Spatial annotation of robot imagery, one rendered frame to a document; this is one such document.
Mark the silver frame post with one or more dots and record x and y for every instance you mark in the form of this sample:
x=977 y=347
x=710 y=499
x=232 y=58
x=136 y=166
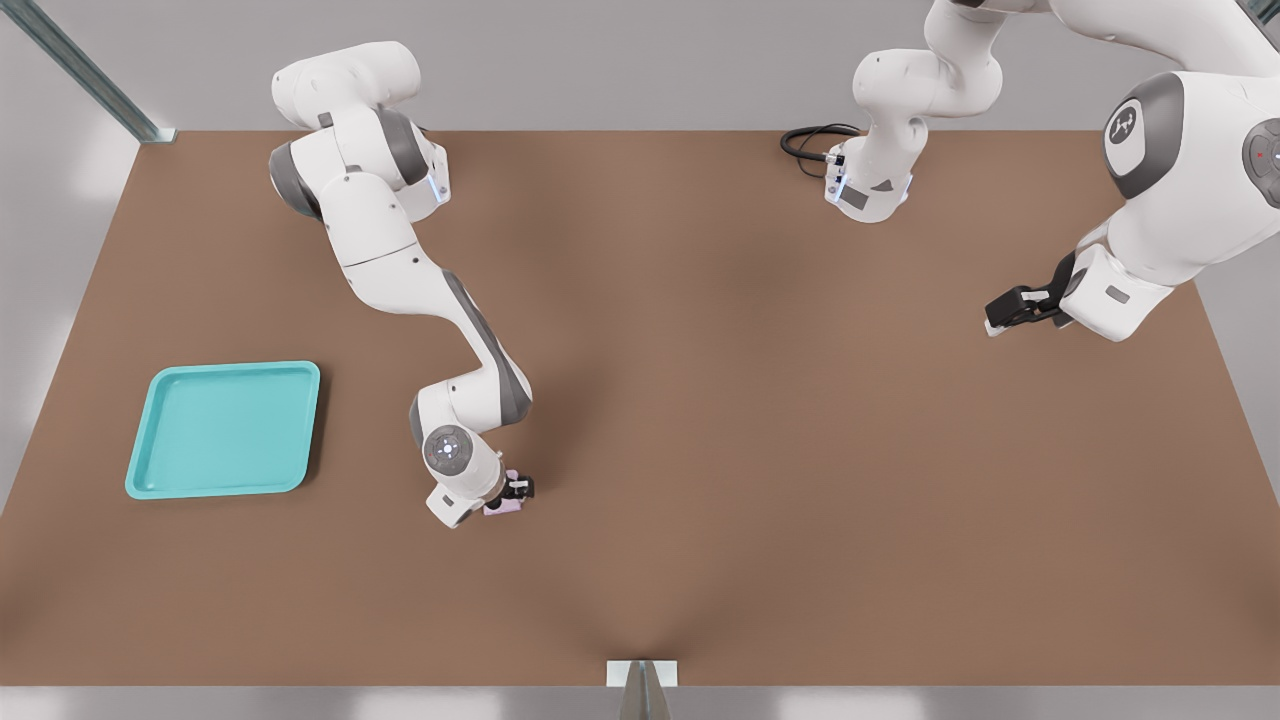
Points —
x=641 y=690
x=85 y=70

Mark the pale blue-green tray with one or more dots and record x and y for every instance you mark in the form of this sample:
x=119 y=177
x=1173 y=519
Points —
x=222 y=430

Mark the pale lilac phone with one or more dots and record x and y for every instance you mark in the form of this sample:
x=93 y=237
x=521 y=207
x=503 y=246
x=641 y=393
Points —
x=499 y=507

